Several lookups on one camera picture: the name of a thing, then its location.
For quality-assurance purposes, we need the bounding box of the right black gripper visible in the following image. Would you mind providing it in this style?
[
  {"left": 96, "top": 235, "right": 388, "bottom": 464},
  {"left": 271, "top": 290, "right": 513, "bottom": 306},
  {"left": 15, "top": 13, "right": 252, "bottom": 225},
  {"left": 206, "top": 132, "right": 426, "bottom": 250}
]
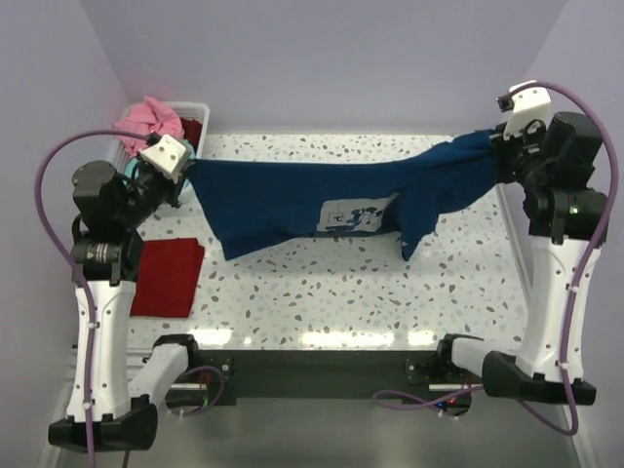
[{"left": 490, "top": 115, "right": 551, "bottom": 188}]

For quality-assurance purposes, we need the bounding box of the dark blue t shirt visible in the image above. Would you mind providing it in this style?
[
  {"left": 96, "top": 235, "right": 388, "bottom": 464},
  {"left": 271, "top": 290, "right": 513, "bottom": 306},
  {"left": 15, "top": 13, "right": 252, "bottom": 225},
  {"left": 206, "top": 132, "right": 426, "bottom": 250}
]
[{"left": 189, "top": 131, "right": 495, "bottom": 260}]

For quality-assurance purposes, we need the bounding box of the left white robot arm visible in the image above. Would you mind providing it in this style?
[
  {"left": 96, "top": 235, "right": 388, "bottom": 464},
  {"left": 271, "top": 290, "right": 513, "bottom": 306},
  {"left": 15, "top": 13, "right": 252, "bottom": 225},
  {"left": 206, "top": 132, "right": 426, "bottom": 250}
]
[{"left": 48, "top": 161, "right": 202, "bottom": 452}]

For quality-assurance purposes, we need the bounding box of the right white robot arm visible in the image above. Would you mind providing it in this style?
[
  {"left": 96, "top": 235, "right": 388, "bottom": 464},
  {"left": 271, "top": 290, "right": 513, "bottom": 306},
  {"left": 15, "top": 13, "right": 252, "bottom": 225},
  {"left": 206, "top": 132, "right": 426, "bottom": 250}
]
[{"left": 421, "top": 111, "right": 608, "bottom": 406}]

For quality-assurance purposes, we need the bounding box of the teal t shirt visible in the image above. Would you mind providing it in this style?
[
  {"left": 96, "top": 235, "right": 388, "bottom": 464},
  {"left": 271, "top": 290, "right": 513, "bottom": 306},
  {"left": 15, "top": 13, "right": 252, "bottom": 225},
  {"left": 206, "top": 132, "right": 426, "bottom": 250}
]
[{"left": 124, "top": 158, "right": 190, "bottom": 202}]

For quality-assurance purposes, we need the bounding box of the white plastic laundry basket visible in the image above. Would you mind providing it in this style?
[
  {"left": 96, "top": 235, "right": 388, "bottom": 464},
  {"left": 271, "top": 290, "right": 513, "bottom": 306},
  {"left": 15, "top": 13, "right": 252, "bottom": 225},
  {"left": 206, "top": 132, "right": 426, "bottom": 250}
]
[{"left": 107, "top": 97, "right": 210, "bottom": 175}]

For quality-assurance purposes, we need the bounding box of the pink t shirt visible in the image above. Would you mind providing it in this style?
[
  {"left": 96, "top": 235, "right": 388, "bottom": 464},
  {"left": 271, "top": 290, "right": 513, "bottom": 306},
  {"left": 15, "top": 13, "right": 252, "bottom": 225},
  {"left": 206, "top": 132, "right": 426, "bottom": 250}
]
[{"left": 113, "top": 97, "right": 184, "bottom": 140}]

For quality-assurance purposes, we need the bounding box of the dark red t shirt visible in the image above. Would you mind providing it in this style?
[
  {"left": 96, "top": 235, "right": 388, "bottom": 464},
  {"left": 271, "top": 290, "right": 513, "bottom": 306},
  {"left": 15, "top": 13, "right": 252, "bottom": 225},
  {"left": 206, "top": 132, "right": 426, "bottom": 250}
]
[{"left": 180, "top": 118, "right": 203, "bottom": 152}]

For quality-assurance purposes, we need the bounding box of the folded red t shirt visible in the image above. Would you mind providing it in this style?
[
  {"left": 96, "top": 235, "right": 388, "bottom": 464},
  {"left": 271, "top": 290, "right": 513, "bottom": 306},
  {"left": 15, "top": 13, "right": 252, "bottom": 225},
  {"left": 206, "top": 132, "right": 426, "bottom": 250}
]
[{"left": 130, "top": 238, "right": 205, "bottom": 319}]

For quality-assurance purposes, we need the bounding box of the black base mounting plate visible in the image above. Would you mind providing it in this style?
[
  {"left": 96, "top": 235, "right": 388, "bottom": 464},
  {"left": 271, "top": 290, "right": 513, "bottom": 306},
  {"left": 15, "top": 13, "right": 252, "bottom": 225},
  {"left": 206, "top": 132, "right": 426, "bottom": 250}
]
[{"left": 166, "top": 350, "right": 480, "bottom": 410}]

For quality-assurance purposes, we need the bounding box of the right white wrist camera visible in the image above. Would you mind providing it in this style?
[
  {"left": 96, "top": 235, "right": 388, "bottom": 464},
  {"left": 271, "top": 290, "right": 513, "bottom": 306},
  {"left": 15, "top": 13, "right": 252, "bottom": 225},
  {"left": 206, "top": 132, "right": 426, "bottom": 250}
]
[{"left": 496, "top": 80, "right": 551, "bottom": 140}]

